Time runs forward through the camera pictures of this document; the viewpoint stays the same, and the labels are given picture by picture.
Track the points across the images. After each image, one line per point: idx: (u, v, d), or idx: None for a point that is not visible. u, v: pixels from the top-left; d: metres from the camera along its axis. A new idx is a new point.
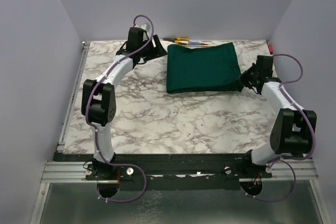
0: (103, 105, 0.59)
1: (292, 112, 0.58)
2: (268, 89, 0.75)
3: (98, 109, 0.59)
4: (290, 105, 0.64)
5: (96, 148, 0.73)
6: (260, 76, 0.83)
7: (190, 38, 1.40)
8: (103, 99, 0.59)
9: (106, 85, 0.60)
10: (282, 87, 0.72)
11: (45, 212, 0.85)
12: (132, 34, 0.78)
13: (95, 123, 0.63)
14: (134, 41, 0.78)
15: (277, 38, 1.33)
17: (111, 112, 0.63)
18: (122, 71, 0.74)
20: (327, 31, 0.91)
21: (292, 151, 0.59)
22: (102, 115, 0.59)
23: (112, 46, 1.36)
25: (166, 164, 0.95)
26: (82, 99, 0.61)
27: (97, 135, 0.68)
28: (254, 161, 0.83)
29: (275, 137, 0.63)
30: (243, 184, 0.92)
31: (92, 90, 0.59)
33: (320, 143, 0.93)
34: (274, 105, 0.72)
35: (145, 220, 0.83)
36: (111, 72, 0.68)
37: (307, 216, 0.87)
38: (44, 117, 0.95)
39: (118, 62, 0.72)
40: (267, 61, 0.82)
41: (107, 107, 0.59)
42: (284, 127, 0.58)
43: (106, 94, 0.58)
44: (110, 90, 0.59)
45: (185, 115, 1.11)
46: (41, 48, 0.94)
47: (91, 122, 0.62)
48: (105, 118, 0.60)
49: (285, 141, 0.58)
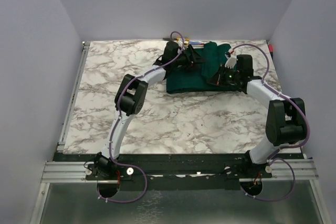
0: (134, 98, 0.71)
1: (281, 103, 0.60)
2: (252, 87, 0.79)
3: (129, 100, 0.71)
4: (277, 96, 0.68)
5: (110, 137, 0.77)
6: (242, 77, 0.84)
7: (190, 38, 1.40)
8: (136, 93, 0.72)
9: (142, 83, 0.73)
10: (265, 82, 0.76)
11: (45, 213, 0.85)
12: (167, 51, 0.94)
13: (123, 111, 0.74)
14: (168, 56, 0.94)
15: (277, 38, 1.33)
17: (139, 106, 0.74)
18: (156, 77, 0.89)
20: (327, 31, 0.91)
21: (289, 140, 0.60)
22: (130, 105, 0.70)
23: (112, 46, 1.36)
25: (166, 164, 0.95)
26: (120, 88, 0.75)
27: (117, 123, 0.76)
28: (254, 161, 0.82)
29: (270, 130, 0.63)
30: (243, 184, 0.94)
31: (128, 83, 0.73)
33: (320, 142, 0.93)
34: (261, 100, 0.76)
35: (145, 220, 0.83)
36: (146, 75, 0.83)
37: (307, 216, 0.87)
38: (44, 117, 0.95)
39: (154, 69, 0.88)
40: (247, 61, 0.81)
41: (137, 100, 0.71)
42: (277, 118, 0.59)
43: (140, 88, 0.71)
44: (144, 87, 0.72)
45: (185, 115, 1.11)
46: (42, 47, 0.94)
47: (119, 109, 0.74)
48: (133, 110, 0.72)
49: (282, 131, 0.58)
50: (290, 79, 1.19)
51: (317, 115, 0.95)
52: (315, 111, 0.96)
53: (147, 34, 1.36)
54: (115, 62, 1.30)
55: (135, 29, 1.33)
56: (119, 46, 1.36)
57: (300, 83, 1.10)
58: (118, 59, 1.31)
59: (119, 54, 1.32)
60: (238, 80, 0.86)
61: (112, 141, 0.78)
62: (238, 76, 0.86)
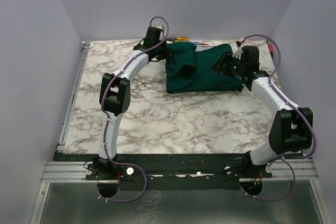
0: (119, 98, 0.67)
1: (288, 113, 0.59)
2: (258, 86, 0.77)
3: (114, 101, 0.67)
4: (285, 104, 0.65)
5: (103, 140, 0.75)
6: (247, 72, 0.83)
7: (190, 38, 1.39)
8: (119, 92, 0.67)
9: (123, 80, 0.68)
10: (273, 83, 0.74)
11: (45, 213, 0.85)
12: (149, 32, 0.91)
13: (109, 112, 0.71)
14: (150, 36, 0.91)
15: (277, 38, 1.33)
17: (126, 104, 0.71)
18: (137, 66, 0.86)
20: (327, 31, 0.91)
21: (293, 149, 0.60)
22: (117, 106, 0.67)
23: (112, 46, 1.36)
25: (166, 164, 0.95)
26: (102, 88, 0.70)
27: (108, 124, 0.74)
28: (254, 162, 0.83)
29: (274, 138, 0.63)
30: (243, 184, 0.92)
31: (109, 82, 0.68)
33: (321, 142, 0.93)
34: (266, 102, 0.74)
35: (145, 220, 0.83)
36: (127, 68, 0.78)
37: (307, 216, 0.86)
38: (44, 117, 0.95)
39: (135, 57, 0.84)
40: (253, 53, 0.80)
41: (122, 99, 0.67)
42: (283, 129, 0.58)
43: (122, 87, 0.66)
44: (126, 85, 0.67)
45: (185, 115, 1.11)
46: (41, 46, 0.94)
47: (106, 110, 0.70)
48: (120, 109, 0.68)
49: (285, 142, 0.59)
50: (290, 79, 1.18)
51: (317, 115, 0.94)
52: (315, 111, 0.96)
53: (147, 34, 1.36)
54: (115, 62, 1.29)
55: (135, 29, 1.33)
56: (119, 46, 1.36)
57: (300, 83, 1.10)
58: (118, 59, 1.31)
59: (119, 54, 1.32)
60: (243, 74, 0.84)
61: (105, 142, 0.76)
62: (243, 70, 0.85)
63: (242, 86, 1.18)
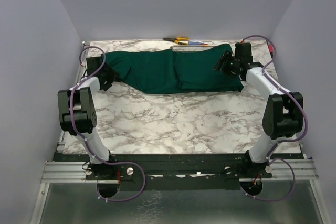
0: (84, 108, 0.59)
1: (280, 97, 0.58)
2: (252, 77, 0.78)
3: (82, 116, 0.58)
4: (277, 89, 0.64)
5: (92, 153, 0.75)
6: (242, 64, 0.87)
7: (190, 38, 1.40)
8: (83, 103, 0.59)
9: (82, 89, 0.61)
10: (265, 72, 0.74)
11: (45, 212, 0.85)
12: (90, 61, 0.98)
13: (83, 132, 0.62)
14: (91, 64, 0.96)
15: (277, 38, 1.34)
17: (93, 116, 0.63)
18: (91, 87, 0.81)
20: (327, 30, 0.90)
21: (285, 133, 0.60)
22: (87, 118, 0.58)
23: (112, 46, 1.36)
25: (166, 165, 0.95)
26: (60, 112, 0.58)
27: (87, 142, 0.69)
28: (253, 160, 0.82)
29: (266, 123, 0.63)
30: (243, 184, 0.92)
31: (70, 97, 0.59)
33: (322, 142, 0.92)
34: (260, 91, 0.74)
35: (145, 220, 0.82)
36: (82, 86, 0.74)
37: (307, 216, 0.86)
38: (44, 117, 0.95)
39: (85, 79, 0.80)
40: (245, 46, 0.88)
41: (88, 109, 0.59)
42: (275, 113, 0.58)
43: (84, 95, 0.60)
44: (88, 91, 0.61)
45: (185, 115, 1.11)
46: (40, 46, 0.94)
47: (77, 131, 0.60)
48: (91, 124, 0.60)
49: (277, 126, 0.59)
50: (290, 79, 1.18)
51: (318, 116, 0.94)
52: (316, 112, 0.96)
53: (147, 34, 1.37)
54: None
55: (135, 29, 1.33)
56: (119, 46, 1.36)
57: (300, 83, 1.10)
58: None
59: None
60: (238, 66, 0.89)
61: (95, 154, 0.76)
62: (237, 64, 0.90)
63: (242, 86, 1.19)
